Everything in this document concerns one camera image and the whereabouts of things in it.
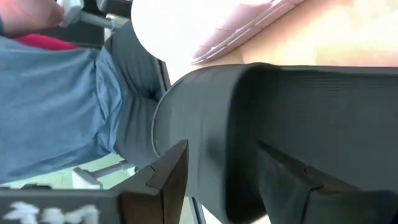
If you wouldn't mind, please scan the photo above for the person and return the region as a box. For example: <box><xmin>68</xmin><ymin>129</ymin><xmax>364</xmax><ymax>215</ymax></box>
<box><xmin>0</xmin><ymin>0</ymin><xmax>172</xmax><ymax>184</ymax></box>

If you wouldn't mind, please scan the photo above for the black rubber slide sandal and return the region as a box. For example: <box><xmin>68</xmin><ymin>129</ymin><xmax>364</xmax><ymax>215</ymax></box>
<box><xmin>151</xmin><ymin>62</ymin><xmax>398</xmax><ymax>224</ymax></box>

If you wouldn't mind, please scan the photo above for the pink rubber slide sandal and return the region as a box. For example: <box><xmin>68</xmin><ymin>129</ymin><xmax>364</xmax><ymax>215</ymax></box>
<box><xmin>130</xmin><ymin>0</ymin><xmax>307</xmax><ymax>65</ymax></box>

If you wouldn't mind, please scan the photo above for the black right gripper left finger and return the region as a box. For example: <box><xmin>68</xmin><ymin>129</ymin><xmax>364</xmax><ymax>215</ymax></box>
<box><xmin>119</xmin><ymin>139</ymin><xmax>190</xmax><ymax>224</ymax></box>

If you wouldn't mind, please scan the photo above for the dark grey fabric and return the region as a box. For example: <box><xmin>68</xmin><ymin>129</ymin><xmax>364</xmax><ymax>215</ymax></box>
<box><xmin>43</xmin><ymin>0</ymin><xmax>139</xmax><ymax>190</ymax></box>

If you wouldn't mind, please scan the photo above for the red object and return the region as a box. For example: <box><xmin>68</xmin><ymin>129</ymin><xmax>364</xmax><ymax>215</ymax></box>
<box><xmin>14</xmin><ymin>33</ymin><xmax>80</xmax><ymax>52</ymax></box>

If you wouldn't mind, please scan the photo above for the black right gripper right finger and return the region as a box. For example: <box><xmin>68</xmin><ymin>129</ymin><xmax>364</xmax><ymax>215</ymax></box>
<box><xmin>257</xmin><ymin>142</ymin><xmax>358</xmax><ymax>224</ymax></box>

